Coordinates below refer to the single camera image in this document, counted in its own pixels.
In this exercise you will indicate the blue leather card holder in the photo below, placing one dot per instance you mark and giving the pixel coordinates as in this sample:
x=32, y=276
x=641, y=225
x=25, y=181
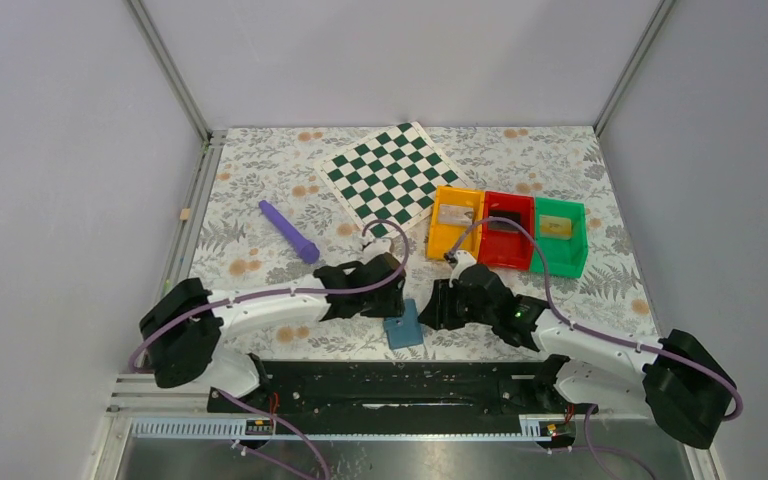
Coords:
x=404, y=331

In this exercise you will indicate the green white chessboard mat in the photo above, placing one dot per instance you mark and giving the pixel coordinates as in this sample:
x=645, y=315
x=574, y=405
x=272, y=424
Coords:
x=391, y=174

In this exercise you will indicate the silver card in yellow bin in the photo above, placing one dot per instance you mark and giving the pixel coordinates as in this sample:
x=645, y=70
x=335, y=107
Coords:
x=455, y=215

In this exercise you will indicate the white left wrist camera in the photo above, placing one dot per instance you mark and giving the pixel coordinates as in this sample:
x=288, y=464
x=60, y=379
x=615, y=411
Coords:
x=372, y=248

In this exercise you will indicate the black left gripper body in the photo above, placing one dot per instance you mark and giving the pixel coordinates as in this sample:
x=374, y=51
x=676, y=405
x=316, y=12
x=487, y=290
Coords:
x=380, y=293

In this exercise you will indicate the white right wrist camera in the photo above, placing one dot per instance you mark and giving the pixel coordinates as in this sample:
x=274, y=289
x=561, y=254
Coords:
x=459, y=260

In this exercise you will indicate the aluminium frame post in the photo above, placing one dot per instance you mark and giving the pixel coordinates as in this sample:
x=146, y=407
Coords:
x=157, y=47
x=655, y=24

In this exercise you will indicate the purple cylindrical handle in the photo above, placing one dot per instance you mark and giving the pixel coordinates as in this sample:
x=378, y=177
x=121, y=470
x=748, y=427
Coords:
x=305, y=249

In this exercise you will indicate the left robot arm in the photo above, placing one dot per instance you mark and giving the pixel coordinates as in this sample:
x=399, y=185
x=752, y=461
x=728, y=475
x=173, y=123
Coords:
x=185, y=332

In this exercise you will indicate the white slotted cable duct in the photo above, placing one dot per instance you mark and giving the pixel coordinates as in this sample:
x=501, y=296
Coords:
x=504, y=428

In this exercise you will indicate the right aluminium frame post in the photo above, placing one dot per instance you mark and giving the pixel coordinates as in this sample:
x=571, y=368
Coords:
x=655, y=24

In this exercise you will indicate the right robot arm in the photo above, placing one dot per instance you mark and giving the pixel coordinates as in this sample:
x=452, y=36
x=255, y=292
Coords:
x=673, y=380

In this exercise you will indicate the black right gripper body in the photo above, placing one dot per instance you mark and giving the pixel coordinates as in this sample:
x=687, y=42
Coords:
x=448, y=304

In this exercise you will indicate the black card in red bin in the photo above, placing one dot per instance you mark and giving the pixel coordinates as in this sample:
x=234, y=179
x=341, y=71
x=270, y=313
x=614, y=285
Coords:
x=504, y=221

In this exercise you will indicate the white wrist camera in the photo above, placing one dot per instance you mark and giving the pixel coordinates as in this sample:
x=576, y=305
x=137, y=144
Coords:
x=372, y=248
x=459, y=260

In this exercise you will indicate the left aluminium frame post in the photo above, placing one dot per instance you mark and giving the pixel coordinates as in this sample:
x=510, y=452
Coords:
x=157, y=47

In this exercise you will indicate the gold card in green bin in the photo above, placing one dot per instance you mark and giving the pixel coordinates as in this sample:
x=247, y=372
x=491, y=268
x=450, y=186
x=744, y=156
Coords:
x=555, y=227

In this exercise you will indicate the red plastic bin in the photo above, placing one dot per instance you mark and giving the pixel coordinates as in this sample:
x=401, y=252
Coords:
x=503, y=245

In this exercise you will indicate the green plastic bin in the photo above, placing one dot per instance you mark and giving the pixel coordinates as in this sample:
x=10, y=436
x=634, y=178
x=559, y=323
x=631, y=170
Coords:
x=565, y=258

